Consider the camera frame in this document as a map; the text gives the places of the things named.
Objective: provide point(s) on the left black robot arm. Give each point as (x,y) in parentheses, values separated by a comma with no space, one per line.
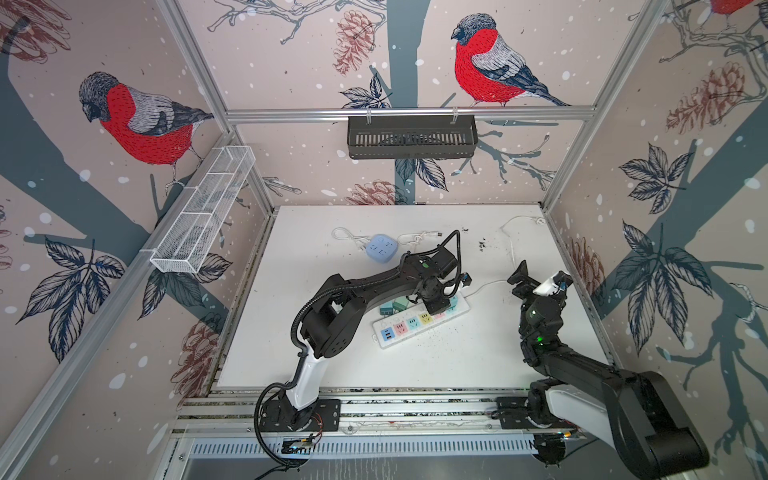
(328,322)

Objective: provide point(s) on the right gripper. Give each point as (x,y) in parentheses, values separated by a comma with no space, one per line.
(525,278)

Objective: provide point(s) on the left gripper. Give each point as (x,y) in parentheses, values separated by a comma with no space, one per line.
(441,307)

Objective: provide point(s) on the teal plug adapter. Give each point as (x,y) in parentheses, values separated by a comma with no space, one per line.
(386,309)

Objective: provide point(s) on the blue square power socket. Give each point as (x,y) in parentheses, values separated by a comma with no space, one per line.
(381,248)

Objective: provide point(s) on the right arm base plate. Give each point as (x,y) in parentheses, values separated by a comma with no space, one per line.
(512,413)

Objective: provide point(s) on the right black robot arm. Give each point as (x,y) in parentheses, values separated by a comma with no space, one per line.
(636,413)

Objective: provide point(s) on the white colourful power strip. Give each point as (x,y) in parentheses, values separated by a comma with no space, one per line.
(407,324)

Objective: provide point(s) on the white wire mesh shelf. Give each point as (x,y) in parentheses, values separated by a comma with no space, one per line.
(193,232)

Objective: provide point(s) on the green plug adapter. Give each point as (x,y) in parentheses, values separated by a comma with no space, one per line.
(400,305)

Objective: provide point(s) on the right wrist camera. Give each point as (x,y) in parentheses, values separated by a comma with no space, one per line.
(546,288)

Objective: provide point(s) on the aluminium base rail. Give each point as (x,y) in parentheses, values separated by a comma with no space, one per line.
(229,413)

